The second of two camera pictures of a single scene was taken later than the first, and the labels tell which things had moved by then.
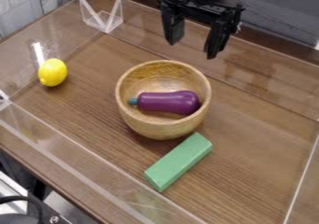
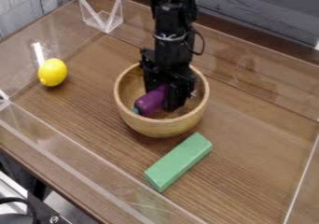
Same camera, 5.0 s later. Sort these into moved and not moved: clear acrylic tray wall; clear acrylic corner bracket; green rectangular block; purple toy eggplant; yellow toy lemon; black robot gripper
Moved: black robot gripper; purple toy eggplant
Not moved: clear acrylic corner bracket; clear acrylic tray wall; yellow toy lemon; green rectangular block
